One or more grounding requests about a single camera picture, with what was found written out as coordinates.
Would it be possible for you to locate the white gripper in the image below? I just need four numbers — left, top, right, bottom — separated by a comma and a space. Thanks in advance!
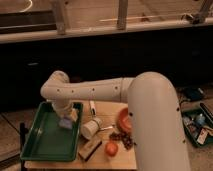
52, 101, 78, 122

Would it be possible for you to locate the blue sponge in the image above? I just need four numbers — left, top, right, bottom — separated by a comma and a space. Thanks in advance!
59, 118, 73, 129

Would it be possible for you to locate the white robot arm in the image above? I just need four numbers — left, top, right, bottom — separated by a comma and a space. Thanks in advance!
40, 71, 191, 171

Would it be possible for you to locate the green plastic tray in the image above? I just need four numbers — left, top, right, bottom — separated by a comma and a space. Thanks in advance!
20, 102, 83, 162

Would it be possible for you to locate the white marker pen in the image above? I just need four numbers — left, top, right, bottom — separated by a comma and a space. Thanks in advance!
89, 101, 96, 117

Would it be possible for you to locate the white cylindrical cup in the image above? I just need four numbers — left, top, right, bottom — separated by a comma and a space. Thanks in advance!
81, 117, 102, 140

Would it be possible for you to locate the wooden block eraser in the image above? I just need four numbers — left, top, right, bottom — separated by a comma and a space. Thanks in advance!
78, 137, 102, 161

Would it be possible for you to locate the metal spoon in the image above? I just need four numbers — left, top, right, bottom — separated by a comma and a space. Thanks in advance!
99, 125, 114, 131

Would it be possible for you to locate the orange bowl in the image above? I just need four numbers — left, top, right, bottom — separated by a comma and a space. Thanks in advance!
116, 107, 132, 134

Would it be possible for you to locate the orange fruit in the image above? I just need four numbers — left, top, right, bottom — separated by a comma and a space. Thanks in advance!
105, 141, 118, 157

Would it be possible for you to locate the dark grape bunch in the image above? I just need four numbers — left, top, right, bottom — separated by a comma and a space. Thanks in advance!
109, 132, 133, 150

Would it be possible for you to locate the black power adapter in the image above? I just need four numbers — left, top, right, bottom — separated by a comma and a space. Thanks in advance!
183, 87, 204, 101

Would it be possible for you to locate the green storage bin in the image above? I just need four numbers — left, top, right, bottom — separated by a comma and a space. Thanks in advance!
182, 103, 213, 148

